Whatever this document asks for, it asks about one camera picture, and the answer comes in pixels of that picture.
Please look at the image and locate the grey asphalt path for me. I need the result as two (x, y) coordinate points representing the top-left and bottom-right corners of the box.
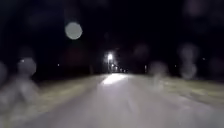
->
(13, 73), (224, 128)

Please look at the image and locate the street lamp on pole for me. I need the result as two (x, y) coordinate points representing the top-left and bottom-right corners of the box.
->
(105, 51), (116, 74)

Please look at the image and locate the pale grass verge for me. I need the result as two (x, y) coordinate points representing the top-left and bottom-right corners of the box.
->
(0, 74), (107, 128)
(130, 74), (224, 108)

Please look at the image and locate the row of street lamps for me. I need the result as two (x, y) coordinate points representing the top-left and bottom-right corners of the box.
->
(112, 63), (128, 74)

